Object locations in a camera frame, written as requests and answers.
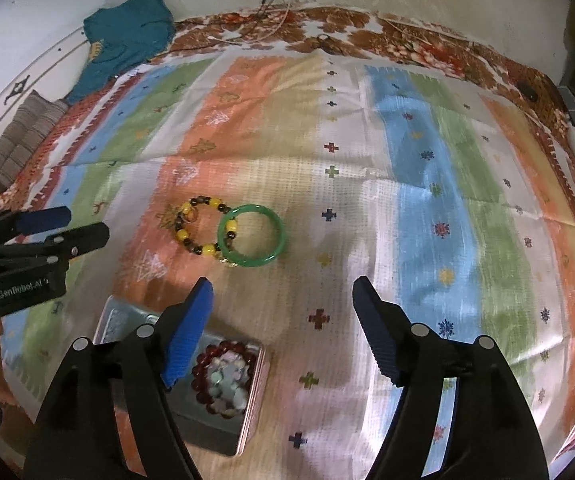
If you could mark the colourful striped blanket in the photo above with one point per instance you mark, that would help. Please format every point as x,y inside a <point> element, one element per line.
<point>417,185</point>

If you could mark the small dark object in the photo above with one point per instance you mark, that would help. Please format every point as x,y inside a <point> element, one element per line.
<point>530,92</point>

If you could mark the teal shirt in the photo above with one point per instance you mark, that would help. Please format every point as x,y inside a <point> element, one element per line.
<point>122,30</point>

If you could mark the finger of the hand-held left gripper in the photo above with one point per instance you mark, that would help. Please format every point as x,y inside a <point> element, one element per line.
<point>42,219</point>
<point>82,239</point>

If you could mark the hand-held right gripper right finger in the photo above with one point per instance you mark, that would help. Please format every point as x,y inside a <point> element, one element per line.
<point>375,330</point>

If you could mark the white bed headboard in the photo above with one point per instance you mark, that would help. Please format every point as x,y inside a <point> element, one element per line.
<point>27,65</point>

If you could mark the silver metal tin box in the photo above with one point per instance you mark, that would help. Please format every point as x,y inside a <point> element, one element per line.
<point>212,432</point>

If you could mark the green jade bangle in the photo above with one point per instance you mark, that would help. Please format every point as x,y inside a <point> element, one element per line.
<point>277,240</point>

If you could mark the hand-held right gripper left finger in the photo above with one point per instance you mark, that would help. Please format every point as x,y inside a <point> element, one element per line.
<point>190,330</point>

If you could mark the striped grey cushion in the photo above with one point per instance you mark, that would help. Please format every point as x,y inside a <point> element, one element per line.
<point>17,135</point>

